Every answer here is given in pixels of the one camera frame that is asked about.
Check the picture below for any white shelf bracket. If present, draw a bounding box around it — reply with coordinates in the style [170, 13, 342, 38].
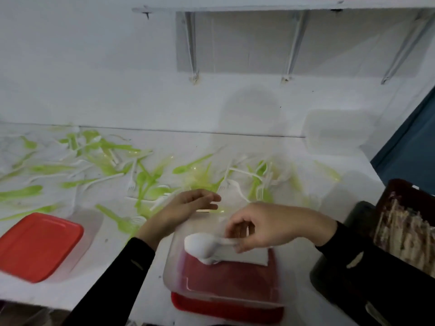
[380, 10, 434, 85]
[182, 11, 200, 84]
[281, 10, 310, 84]

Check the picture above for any white wall shelf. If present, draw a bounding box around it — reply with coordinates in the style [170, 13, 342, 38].
[132, 0, 435, 14]

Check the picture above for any white plastic spoon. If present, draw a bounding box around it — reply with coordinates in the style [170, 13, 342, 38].
[184, 233, 239, 265]

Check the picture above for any stack of wrapped cutlery packs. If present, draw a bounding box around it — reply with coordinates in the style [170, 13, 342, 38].
[374, 197, 435, 278]

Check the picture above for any person's right hand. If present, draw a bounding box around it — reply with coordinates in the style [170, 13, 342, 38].
[224, 202, 338, 254]

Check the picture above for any white paper napkin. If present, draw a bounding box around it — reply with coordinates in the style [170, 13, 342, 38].
[217, 246, 270, 267]

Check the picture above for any clear plastic food container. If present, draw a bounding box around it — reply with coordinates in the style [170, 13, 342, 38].
[44, 207, 105, 284]
[302, 108, 376, 156]
[163, 212, 287, 309]

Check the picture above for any person's right forearm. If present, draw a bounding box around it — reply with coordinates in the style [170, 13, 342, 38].
[315, 221, 435, 326]

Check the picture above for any black plastic bin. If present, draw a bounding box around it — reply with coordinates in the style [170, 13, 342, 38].
[309, 200, 435, 326]

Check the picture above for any red plastic lid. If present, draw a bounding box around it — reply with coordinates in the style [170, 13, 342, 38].
[0, 212, 85, 284]
[171, 291, 285, 325]

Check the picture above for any person's left hand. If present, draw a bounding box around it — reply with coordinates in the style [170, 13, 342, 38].
[135, 189, 222, 252]

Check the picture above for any person's left forearm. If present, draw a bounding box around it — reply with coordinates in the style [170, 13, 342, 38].
[62, 237, 156, 326]

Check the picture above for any dark red plastic bin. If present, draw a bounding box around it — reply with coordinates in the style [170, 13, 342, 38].
[373, 178, 435, 279]

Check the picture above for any blue panel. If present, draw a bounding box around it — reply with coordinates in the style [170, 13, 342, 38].
[370, 95, 435, 196]

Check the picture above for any pile of green and white cutlery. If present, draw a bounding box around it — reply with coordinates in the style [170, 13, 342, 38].
[0, 125, 342, 235]

